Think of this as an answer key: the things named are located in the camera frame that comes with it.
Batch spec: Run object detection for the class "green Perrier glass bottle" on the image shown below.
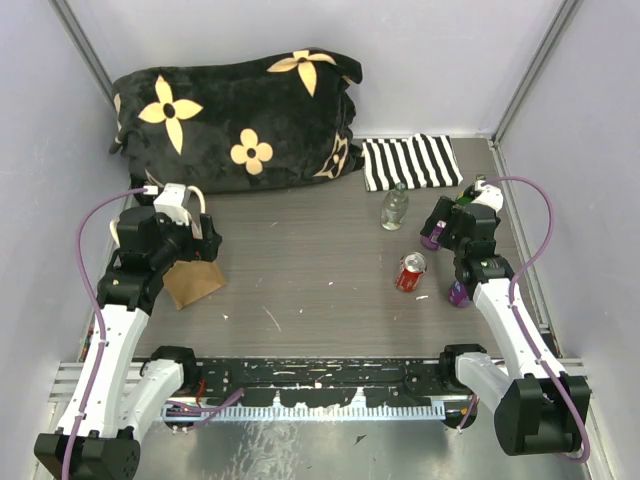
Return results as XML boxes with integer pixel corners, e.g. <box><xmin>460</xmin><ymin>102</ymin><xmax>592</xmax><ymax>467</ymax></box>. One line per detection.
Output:
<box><xmin>455</xmin><ymin>174</ymin><xmax>487</xmax><ymax>205</ymax></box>

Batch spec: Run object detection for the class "purple fanta can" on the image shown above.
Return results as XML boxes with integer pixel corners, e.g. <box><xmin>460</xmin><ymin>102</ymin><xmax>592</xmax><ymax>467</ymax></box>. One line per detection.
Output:
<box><xmin>448</xmin><ymin>281</ymin><xmax>472</xmax><ymax>308</ymax></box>
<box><xmin>421</xmin><ymin>220</ymin><xmax>446</xmax><ymax>251</ymax></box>

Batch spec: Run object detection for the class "black white striped cloth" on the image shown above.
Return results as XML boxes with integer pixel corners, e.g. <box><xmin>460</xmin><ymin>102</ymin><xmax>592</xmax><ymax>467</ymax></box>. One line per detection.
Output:
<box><xmin>362</xmin><ymin>133</ymin><xmax>463</xmax><ymax>192</ymax></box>

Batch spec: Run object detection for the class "black floral plush blanket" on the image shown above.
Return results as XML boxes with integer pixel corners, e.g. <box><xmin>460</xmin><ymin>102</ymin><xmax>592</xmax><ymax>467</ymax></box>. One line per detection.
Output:
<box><xmin>109</xmin><ymin>48</ymin><xmax>363</xmax><ymax>194</ymax></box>

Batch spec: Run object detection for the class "aluminium slotted rail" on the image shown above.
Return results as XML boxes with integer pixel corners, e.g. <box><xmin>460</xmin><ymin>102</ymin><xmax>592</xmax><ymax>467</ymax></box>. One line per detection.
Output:
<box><xmin>162</xmin><ymin>403</ymin><xmax>446</xmax><ymax>422</ymax></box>

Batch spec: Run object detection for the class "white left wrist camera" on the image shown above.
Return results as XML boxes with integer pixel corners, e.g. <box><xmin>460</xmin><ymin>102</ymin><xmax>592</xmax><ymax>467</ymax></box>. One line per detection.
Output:
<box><xmin>143</xmin><ymin>183</ymin><xmax>191</xmax><ymax>226</ymax></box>

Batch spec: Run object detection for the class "red Coke can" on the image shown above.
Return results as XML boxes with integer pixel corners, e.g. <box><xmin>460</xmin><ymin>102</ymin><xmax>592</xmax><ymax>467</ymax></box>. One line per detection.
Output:
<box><xmin>394</xmin><ymin>252</ymin><xmax>427</xmax><ymax>293</ymax></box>

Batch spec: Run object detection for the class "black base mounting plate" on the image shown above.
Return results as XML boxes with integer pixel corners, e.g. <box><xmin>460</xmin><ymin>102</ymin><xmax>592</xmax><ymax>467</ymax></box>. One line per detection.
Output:
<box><xmin>177</xmin><ymin>357</ymin><xmax>471</xmax><ymax>408</ymax></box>

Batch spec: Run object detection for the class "burlap watermelon canvas bag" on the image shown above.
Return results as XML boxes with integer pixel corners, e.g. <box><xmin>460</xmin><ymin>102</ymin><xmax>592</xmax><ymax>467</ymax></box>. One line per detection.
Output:
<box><xmin>110</xmin><ymin>185</ymin><xmax>229</xmax><ymax>311</ymax></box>

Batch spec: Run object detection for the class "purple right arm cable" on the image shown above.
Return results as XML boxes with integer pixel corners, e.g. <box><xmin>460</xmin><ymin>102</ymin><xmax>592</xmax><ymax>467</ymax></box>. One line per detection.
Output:
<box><xmin>457</xmin><ymin>176</ymin><xmax>591</xmax><ymax>462</ymax></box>

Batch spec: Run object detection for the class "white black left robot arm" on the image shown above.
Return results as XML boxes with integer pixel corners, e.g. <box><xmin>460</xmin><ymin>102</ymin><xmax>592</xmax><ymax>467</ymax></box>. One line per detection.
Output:
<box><xmin>34</xmin><ymin>206</ymin><xmax>222</xmax><ymax>479</ymax></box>

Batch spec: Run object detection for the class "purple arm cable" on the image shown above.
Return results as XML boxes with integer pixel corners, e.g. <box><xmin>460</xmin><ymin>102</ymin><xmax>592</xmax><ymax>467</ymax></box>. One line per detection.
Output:
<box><xmin>457</xmin><ymin>176</ymin><xmax>591</xmax><ymax>462</ymax></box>
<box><xmin>63</xmin><ymin>186</ymin><xmax>246</xmax><ymax>480</ymax></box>

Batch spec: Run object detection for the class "clear glass Chang bottle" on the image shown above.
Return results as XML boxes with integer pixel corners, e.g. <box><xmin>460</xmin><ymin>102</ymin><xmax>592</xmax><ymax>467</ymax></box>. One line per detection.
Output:
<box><xmin>380</xmin><ymin>182</ymin><xmax>409</xmax><ymax>231</ymax></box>

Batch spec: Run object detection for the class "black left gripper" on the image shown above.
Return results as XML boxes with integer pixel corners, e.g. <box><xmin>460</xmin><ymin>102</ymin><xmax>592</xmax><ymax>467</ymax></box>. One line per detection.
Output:
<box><xmin>152</xmin><ymin>208</ymin><xmax>222</xmax><ymax>270</ymax></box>

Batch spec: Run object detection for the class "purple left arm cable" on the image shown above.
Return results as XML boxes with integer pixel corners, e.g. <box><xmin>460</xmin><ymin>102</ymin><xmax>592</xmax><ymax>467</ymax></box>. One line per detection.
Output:
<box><xmin>63</xmin><ymin>186</ymin><xmax>246</xmax><ymax>480</ymax></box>

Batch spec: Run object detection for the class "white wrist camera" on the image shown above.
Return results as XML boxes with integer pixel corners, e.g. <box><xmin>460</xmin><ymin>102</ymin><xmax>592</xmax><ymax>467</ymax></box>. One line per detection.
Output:
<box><xmin>143</xmin><ymin>183</ymin><xmax>191</xmax><ymax>226</ymax></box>
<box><xmin>472</xmin><ymin>180</ymin><xmax>504</xmax><ymax>213</ymax></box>

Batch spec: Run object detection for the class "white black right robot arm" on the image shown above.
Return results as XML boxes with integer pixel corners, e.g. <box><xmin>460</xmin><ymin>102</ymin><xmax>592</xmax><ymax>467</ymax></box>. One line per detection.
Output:
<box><xmin>421</xmin><ymin>197</ymin><xmax>591</xmax><ymax>462</ymax></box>

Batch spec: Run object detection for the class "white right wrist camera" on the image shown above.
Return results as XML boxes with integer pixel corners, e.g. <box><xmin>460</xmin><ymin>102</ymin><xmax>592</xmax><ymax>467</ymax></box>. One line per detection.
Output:
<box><xmin>472</xmin><ymin>180</ymin><xmax>504</xmax><ymax>213</ymax></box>

